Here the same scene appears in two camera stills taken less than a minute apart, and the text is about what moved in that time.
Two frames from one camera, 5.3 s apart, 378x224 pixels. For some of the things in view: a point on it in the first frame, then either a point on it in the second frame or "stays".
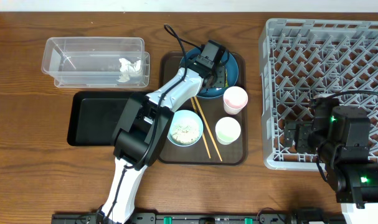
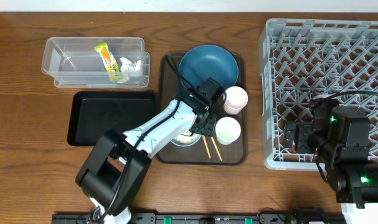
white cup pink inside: x=235 y=99 stays
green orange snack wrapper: x=226 y=79 → x=109 y=61
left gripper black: x=222 y=83 → x=212 y=130
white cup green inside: x=228 y=129 stays
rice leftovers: x=185 y=132 stays
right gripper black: x=303 y=128 stays
